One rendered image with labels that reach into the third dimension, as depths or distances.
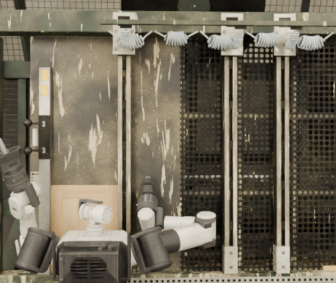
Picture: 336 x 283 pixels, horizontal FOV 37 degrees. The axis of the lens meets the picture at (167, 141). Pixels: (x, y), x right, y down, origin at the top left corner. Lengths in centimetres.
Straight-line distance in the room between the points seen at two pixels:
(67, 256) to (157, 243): 34
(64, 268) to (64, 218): 66
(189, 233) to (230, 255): 46
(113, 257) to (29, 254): 34
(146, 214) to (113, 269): 43
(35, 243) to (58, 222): 51
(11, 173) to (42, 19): 75
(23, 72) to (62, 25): 31
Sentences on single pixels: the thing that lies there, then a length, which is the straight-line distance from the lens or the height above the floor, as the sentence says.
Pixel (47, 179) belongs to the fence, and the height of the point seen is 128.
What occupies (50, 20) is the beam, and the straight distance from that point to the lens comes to 238.
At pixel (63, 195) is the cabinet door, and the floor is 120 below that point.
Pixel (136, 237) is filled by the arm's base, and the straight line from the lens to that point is 191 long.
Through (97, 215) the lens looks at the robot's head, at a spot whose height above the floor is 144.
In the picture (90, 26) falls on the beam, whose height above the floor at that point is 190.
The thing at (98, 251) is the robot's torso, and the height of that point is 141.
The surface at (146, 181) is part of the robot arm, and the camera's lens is 225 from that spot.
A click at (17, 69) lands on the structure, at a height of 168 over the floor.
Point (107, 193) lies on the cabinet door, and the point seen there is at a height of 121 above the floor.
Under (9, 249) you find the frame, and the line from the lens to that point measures 279.
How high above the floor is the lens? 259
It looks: 30 degrees down
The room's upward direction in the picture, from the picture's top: 1 degrees clockwise
